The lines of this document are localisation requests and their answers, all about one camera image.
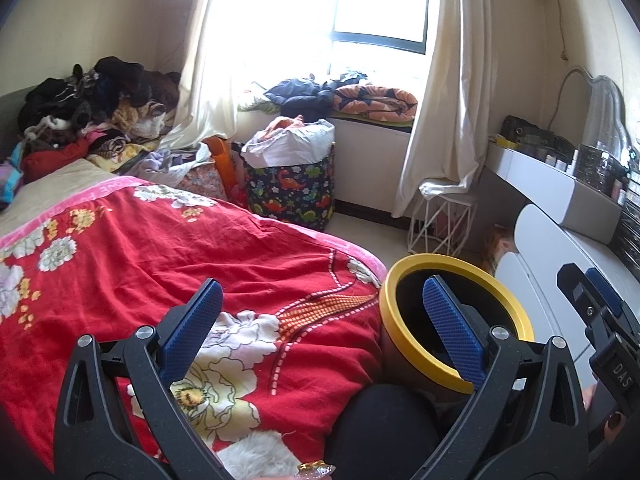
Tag person's left hand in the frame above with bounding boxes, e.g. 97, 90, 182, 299
294, 461, 337, 480

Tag white wire side table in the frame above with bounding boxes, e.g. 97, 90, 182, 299
406, 179, 479, 257

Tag white fluffy cuff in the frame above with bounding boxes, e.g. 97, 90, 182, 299
216, 431, 307, 480

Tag grey mirror cable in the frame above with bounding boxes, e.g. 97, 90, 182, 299
546, 64, 592, 132

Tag dinosaur print laundry basket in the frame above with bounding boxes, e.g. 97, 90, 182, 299
242, 145, 337, 234

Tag floral fabric bag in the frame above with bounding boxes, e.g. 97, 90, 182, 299
179, 162, 229, 202

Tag white rounded chair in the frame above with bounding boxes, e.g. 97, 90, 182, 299
494, 203, 640, 362

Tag dark blue jacket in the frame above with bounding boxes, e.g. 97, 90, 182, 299
261, 77, 342, 122

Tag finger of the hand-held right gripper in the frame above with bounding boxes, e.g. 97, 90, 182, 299
556, 262, 602, 322
584, 267, 629, 317

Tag wavy framed mirror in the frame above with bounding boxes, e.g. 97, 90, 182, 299
579, 74, 632, 162

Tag orange plastic packet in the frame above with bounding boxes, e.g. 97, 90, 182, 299
481, 224, 517, 274

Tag black framed window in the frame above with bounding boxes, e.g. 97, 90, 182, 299
220, 0, 432, 92

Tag orange bag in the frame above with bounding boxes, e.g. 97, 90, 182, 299
204, 136, 237, 202

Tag pink orange cloth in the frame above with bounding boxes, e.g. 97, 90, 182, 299
261, 114, 307, 137

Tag dark patterned bag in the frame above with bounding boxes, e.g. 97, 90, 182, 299
499, 114, 577, 162

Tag grey headboard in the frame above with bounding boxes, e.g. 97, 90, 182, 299
0, 87, 37, 152

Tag yellow-rimmed black trash bin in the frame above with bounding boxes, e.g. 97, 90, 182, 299
378, 253, 535, 397

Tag black drawer organiser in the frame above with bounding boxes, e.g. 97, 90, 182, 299
609, 194, 640, 269

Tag person's right hand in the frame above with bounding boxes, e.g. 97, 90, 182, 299
581, 384, 626, 437

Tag beige bed sheet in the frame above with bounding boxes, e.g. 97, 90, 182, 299
0, 159, 117, 237

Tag white plastic bag liner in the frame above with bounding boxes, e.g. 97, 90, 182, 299
240, 120, 337, 169

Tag red floral blanket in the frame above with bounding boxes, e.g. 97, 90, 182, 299
0, 177, 389, 467

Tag lavender white clothes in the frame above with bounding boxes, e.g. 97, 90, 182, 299
141, 142, 214, 184

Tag pile of dark clothes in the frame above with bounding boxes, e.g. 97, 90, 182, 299
17, 57, 184, 162

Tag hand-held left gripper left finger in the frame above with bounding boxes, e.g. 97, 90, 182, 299
53, 278, 236, 480

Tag white dressing table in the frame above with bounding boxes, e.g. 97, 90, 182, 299
486, 141, 627, 247

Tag orange patterned folded blanket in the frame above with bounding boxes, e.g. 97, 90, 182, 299
331, 83, 419, 123

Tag cream curtain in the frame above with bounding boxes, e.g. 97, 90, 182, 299
156, 0, 242, 149
391, 0, 494, 219

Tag clear cosmetics organiser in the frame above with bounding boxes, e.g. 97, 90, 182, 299
571, 143, 640, 202

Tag red cloth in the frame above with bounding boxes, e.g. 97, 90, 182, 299
22, 137, 99, 184

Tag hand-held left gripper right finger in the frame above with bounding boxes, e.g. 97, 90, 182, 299
423, 276, 592, 480

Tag person's black trouser leg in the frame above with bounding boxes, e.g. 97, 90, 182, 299
324, 384, 452, 480

